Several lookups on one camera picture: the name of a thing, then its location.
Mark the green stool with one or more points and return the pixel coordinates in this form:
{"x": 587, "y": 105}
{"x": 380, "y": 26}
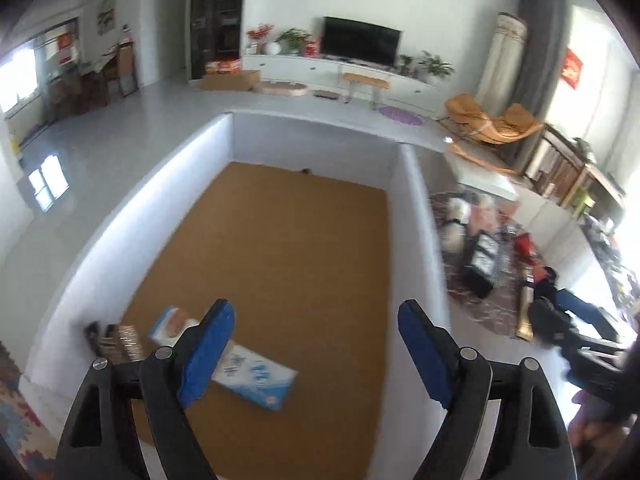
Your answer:
{"x": 582, "y": 202}

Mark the small dark mat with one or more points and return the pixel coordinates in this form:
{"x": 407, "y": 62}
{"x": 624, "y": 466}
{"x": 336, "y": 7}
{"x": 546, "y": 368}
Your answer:
{"x": 326, "y": 94}

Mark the gold tube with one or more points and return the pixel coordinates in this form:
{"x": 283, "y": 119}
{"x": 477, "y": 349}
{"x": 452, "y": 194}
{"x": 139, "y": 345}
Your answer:
{"x": 525, "y": 315}

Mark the white coffee table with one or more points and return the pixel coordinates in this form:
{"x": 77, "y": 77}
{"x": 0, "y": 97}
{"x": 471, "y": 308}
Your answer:
{"x": 480, "y": 177}

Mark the large white storage box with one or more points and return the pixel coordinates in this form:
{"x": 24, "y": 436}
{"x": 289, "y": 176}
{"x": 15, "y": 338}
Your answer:
{"x": 310, "y": 145}

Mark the pink cloth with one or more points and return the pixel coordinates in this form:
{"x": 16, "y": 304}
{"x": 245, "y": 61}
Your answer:
{"x": 484, "y": 219}

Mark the white television cabinet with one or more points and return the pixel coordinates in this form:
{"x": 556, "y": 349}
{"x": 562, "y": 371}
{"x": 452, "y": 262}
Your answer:
{"x": 300, "y": 67}

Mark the covered standing air conditioner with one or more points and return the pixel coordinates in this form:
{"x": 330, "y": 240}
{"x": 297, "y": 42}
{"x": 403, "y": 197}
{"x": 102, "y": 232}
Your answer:
{"x": 502, "y": 55}

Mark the dark brown packet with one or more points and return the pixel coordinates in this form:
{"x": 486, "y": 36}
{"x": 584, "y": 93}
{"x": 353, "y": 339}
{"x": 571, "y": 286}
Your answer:
{"x": 120, "y": 340}

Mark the black flat television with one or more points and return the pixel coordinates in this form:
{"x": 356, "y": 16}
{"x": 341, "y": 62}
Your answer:
{"x": 360, "y": 40}

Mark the red flower bouquet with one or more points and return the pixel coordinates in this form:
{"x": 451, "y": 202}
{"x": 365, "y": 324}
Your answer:
{"x": 260, "y": 32}

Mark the colourful patterned rug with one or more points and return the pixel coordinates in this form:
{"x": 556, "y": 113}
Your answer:
{"x": 20, "y": 420}

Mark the red bag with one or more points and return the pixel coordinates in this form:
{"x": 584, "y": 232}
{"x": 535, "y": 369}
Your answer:
{"x": 523, "y": 246}

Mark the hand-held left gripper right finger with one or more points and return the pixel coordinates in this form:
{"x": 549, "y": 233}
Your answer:
{"x": 425, "y": 350}

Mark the cardboard box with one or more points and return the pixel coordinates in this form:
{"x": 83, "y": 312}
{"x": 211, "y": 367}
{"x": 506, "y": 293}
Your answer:
{"x": 230, "y": 81}

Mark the black white package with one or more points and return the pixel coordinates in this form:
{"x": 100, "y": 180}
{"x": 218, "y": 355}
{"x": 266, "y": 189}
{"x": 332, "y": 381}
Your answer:
{"x": 481, "y": 262}

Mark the white round vase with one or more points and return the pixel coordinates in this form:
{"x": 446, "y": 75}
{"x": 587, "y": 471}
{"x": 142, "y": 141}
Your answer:
{"x": 273, "y": 48}

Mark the wooden bench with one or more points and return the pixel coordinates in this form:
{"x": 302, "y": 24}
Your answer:
{"x": 365, "y": 79}

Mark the wooden framed board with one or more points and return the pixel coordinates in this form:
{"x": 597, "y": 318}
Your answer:
{"x": 126, "y": 67}

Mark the white orange packet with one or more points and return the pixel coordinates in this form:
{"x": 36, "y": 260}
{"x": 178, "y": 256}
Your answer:
{"x": 170, "y": 325}

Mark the person's right hand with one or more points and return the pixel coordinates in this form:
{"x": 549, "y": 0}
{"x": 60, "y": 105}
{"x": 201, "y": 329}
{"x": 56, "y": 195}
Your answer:
{"x": 595, "y": 427}

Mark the small red box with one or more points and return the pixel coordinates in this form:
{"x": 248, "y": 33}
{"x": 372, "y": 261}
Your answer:
{"x": 312, "y": 48}

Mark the orange footrest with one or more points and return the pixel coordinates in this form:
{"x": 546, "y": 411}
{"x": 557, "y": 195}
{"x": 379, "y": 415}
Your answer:
{"x": 480, "y": 160}

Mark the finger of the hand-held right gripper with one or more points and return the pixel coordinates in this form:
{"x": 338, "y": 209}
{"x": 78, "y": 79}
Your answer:
{"x": 585, "y": 307}

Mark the red orange carton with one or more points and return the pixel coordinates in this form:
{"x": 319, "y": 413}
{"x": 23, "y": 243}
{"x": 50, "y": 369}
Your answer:
{"x": 225, "y": 66}

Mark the small dark potted plant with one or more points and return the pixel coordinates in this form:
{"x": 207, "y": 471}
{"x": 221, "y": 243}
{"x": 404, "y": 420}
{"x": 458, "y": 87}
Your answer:
{"x": 405, "y": 62}

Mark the orange lounge chair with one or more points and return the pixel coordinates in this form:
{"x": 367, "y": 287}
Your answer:
{"x": 480, "y": 120}

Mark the round beige cat scratcher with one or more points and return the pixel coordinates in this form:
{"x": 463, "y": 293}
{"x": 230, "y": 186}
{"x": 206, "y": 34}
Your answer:
{"x": 282, "y": 90}

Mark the grey curtain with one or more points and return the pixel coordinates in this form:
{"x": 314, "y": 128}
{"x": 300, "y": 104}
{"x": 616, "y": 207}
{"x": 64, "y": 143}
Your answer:
{"x": 542, "y": 45}

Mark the dark tall bookcase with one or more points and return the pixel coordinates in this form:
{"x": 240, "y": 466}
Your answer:
{"x": 217, "y": 15}

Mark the purple round mat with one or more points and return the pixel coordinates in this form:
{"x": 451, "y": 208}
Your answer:
{"x": 400, "y": 116}

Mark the leafy potted plant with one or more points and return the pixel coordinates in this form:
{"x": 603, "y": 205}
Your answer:
{"x": 435, "y": 66}

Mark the blue white packet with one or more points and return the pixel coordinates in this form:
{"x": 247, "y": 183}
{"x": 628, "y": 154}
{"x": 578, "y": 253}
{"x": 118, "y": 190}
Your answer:
{"x": 260, "y": 375}

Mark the red hanging decoration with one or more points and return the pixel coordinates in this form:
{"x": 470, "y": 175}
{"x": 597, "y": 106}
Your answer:
{"x": 573, "y": 68}

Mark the white plush toy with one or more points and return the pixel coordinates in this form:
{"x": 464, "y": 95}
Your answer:
{"x": 455, "y": 225}

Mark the green potted plant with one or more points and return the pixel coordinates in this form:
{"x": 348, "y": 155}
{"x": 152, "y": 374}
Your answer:
{"x": 292, "y": 39}

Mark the framed wall picture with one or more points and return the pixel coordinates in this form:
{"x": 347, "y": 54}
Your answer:
{"x": 106, "y": 14}

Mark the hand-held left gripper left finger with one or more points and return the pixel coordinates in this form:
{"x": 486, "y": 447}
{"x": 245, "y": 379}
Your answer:
{"x": 210, "y": 350}

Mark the wooden rack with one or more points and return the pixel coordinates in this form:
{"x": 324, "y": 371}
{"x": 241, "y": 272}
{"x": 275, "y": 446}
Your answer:
{"x": 560, "y": 160}

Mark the wooden dining table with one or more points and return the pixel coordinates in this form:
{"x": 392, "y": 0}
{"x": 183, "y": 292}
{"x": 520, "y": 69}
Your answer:
{"x": 85, "y": 87}

